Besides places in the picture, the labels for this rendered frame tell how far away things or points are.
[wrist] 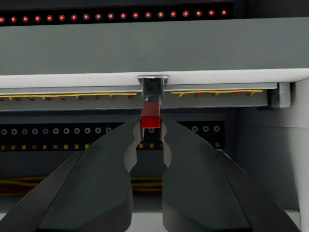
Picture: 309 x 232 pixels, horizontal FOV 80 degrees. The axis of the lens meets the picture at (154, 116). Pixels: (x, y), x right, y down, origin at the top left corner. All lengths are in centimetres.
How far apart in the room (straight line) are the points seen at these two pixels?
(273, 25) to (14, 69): 23
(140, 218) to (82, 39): 19
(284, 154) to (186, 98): 14
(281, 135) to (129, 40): 22
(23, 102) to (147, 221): 21
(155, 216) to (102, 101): 15
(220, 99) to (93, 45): 15
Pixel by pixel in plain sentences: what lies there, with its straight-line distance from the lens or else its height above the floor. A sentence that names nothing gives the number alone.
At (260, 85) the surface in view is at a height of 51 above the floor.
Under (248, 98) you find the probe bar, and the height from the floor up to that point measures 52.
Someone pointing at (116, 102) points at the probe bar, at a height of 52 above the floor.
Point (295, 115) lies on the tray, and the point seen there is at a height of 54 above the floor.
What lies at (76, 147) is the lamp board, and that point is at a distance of 39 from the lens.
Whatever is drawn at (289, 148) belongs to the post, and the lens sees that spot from 28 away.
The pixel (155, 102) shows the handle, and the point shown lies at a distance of 15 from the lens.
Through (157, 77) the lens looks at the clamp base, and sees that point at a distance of 17.
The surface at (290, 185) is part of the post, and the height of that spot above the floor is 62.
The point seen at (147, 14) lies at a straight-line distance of 34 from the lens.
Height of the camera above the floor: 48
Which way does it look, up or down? 14 degrees up
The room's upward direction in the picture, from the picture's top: 179 degrees clockwise
